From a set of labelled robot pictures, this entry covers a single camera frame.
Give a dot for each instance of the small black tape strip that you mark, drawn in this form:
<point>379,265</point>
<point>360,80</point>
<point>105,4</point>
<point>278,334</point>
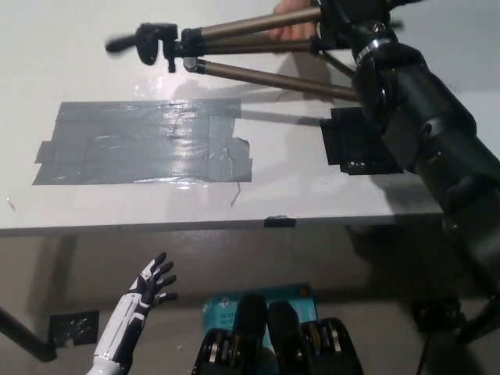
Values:
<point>279,221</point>

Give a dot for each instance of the bronze and black camera tripod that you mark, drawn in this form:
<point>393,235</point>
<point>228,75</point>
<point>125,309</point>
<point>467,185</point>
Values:
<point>273,80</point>

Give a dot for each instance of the teal router box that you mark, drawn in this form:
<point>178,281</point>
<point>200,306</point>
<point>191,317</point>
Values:
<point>220,312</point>

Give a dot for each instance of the clear glossy tape piece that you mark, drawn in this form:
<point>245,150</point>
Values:
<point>148,86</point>

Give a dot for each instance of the black floor tape patch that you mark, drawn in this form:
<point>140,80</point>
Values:
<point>435,314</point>
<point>74,328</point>

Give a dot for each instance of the person's bare hand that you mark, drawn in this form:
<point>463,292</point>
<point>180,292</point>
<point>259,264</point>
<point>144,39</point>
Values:
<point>297,32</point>

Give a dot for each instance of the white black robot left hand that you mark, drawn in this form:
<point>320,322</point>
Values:
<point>129,312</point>

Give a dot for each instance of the large black tape patch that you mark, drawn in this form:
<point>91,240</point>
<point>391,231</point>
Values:
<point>351,144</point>

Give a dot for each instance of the grey duct tape patch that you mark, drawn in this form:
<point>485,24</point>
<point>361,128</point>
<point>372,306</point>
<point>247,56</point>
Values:
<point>136,148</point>

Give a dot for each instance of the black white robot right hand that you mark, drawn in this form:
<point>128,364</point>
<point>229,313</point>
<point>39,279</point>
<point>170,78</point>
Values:
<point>343,19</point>

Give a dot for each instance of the black metal table leg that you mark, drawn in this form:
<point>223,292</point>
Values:
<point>27,338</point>

